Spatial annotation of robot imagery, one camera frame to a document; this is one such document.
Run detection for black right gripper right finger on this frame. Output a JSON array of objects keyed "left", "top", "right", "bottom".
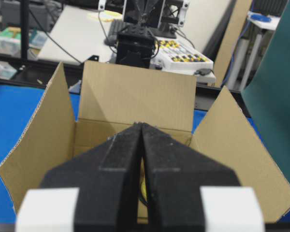
[{"left": 140, "top": 122, "right": 265, "bottom": 232}]

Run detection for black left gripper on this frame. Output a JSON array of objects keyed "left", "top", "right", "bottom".
[{"left": 116, "top": 25, "right": 155, "bottom": 68}]

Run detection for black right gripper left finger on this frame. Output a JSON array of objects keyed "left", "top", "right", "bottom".
[{"left": 15, "top": 122, "right": 144, "bottom": 232}]

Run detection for brown cardboard box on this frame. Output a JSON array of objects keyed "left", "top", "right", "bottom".
[{"left": 0, "top": 61, "right": 290, "bottom": 222}]

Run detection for yellow green item inside box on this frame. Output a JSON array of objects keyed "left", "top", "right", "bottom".
[{"left": 139, "top": 159, "right": 148, "bottom": 207}]

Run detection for leaning brown cardboard sheet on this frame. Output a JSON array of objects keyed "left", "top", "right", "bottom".
[{"left": 214, "top": 0, "right": 252, "bottom": 88}]

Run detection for clear plastic parts box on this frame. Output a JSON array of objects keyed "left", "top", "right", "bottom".
[{"left": 0, "top": 27, "right": 48, "bottom": 58}]

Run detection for white control pendant with buttons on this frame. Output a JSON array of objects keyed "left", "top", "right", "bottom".
[{"left": 151, "top": 37, "right": 214, "bottom": 72}]

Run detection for white side table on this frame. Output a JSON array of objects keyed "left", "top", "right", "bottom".
[{"left": 37, "top": 4, "right": 217, "bottom": 83}]

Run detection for black vertical pole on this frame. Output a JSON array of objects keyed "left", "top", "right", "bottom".
[{"left": 20, "top": 0, "right": 29, "bottom": 60}]

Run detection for dark green board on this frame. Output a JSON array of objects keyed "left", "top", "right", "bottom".
[{"left": 240, "top": 0, "right": 290, "bottom": 141}]

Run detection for black cable on table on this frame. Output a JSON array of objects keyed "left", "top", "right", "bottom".
[{"left": 33, "top": 14, "right": 85, "bottom": 65}]

